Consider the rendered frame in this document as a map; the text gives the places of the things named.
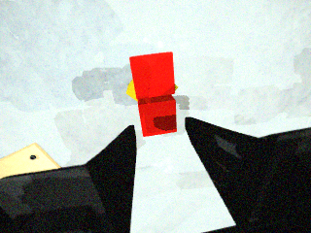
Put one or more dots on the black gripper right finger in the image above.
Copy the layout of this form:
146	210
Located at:
240	166

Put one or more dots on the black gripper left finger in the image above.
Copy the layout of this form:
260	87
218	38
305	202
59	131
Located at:
105	183

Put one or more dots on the red cube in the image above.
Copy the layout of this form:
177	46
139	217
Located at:
158	115
153	74

